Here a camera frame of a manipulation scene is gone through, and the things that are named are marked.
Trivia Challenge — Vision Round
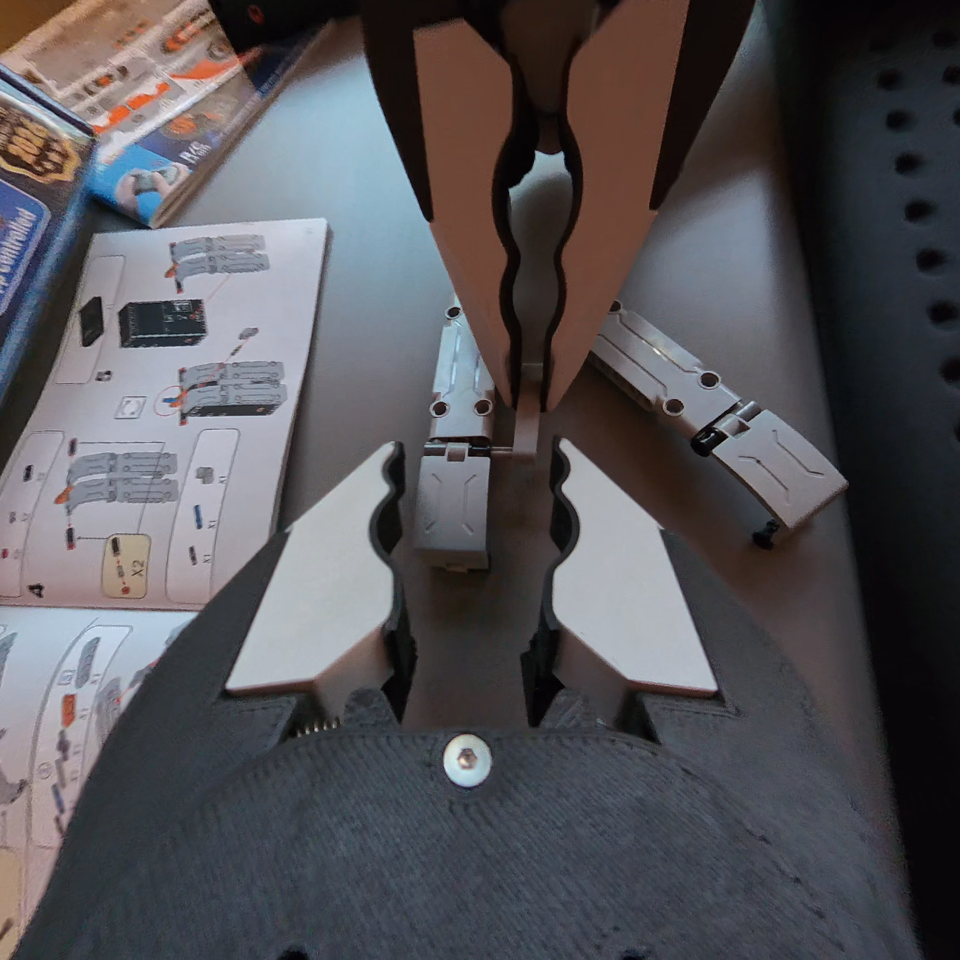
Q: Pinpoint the open instruction booklet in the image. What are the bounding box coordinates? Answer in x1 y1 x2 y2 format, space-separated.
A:
0 217 331 849

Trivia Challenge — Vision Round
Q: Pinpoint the blue toy kit box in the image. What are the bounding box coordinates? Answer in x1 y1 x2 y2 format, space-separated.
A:
0 63 95 406

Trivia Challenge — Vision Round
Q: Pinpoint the colourful toy set box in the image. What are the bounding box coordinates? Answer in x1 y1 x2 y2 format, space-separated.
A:
3 0 335 230

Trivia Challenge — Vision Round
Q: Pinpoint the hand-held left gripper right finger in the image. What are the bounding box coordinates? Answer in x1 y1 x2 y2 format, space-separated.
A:
521 437 721 727

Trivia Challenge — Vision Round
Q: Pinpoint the black perforated board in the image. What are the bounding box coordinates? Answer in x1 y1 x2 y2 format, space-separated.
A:
757 0 960 960

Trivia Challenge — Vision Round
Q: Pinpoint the grey desk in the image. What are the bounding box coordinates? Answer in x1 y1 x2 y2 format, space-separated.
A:
0 15 849 751

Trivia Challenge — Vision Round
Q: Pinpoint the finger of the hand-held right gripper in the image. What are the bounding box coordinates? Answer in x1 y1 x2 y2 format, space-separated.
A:
536 0 693 414
412 0 543 412

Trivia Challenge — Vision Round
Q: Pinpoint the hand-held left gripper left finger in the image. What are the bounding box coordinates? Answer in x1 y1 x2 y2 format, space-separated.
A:
225 441 420 725

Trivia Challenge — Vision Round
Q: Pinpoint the grey perforated beam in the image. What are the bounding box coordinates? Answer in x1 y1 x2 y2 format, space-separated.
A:
510 360 560 462

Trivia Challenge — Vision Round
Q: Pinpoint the black device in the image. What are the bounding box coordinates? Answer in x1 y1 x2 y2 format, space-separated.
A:
210 0 363 46

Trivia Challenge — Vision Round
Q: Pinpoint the grey hinged panel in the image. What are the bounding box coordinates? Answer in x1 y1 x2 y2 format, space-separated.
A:
585 300 850 550
414 296 519 575

